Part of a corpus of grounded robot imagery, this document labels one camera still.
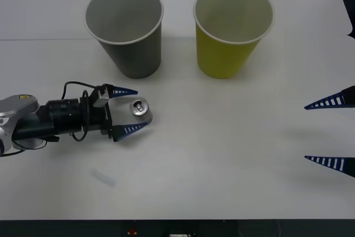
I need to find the grey plastic waste bin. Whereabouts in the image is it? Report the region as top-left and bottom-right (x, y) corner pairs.
(84, 0), (165, 79)

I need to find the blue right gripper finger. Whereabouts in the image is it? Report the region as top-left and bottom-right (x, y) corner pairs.
(303, 85), (355, 110)
(304, 155), (355, 179)

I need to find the yellow-green plastic waste bin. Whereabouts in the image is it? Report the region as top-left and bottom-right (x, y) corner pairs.
(192, 0), (275, 80)

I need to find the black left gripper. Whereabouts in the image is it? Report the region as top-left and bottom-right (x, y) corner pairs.
(79, 83), (153, 142)

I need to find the silver drink can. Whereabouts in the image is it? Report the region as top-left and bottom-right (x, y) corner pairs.
(129, 98), (154, 125)

